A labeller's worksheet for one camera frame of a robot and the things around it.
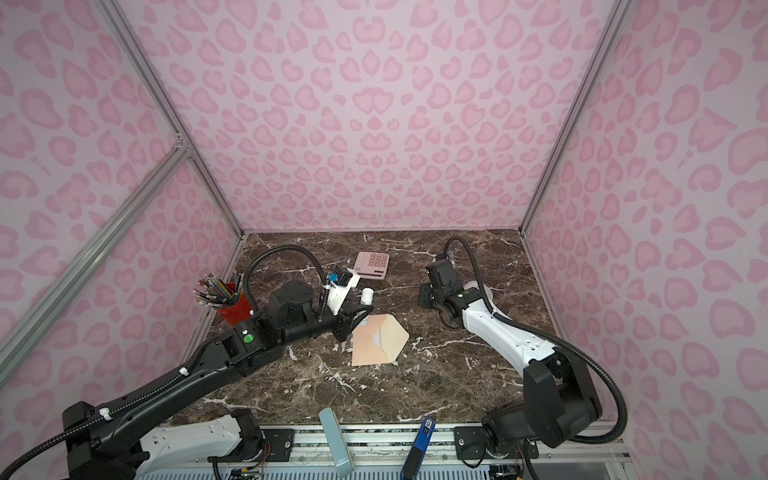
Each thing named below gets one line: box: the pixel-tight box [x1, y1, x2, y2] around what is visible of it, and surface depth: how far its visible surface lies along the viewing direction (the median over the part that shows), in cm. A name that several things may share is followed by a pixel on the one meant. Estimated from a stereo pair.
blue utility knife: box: [400, 416, 437, 480], surface depth 73 cm
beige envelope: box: [351, 314, 410, 366], surface depth 91 cm
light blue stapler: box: [319, 407, 355, 478], surface depth 73 cm
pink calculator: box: [353, 251, 390, 280], surface depth 112 cm
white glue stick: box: [361, 287, 374, 305], surface depth 66 cm
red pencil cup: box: [216, 282, 253, 326], surface depth 90 cm
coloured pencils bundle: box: [192, 273, 244, 307], surface depth 86 cm
